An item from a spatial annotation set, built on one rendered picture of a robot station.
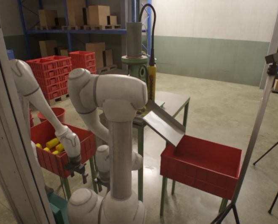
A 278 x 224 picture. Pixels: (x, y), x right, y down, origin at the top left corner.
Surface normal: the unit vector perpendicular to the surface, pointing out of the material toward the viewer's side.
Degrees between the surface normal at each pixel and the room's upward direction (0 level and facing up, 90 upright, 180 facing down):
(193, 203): 0
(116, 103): 85
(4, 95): 90
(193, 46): 90
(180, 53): 90
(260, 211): 0
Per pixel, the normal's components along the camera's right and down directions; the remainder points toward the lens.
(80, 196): -0.11, -0.91
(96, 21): -0.49, 0.37
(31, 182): 0.86, 0.21
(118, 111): -0.06, 0.35
